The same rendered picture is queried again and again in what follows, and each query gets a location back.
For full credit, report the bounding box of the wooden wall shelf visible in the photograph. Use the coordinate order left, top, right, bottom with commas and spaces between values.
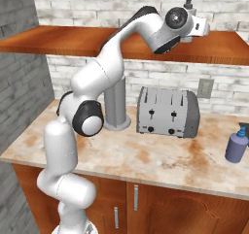
0, 24, 249, 67

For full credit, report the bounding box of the blue soap dispenser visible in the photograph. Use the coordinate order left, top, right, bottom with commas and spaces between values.
224, 121, 249, 164

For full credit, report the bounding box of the grey soap dispenser black pump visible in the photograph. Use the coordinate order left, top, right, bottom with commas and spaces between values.
178, 0, 197, 45

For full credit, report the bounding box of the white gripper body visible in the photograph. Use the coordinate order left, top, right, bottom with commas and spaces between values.
199, 17, 211, 38

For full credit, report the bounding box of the grey wall outlet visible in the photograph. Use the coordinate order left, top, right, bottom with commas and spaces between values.
196, 78, 215, 100

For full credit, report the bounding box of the wooden cabinet door arched panel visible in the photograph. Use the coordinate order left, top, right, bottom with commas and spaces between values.
125, 182, 249, 234

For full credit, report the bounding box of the grey toaster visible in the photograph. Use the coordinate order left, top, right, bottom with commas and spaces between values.
135, 85, 201, 140

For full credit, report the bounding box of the grey cylindrical stand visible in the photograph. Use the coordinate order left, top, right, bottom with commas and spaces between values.
103, 75, 132, 131

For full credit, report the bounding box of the silver cabinet handle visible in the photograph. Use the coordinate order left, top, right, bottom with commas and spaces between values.
113, 206, 120, 229
133, 184, 139, 213

